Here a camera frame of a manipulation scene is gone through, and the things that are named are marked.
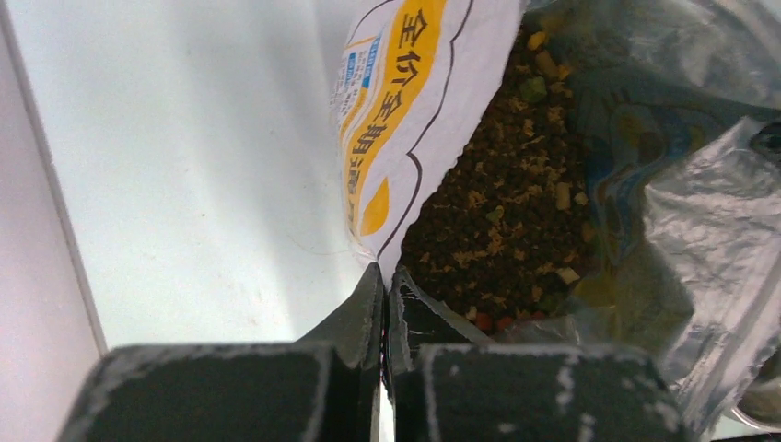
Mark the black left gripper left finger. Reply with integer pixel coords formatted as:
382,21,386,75
59,264,385,441

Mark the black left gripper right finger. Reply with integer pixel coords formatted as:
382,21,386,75
388,268,691,441

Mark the colourful pet food bag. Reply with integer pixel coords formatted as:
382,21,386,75
331,1,780,441

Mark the brown pet food kibble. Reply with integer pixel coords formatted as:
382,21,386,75
401,28,593,334

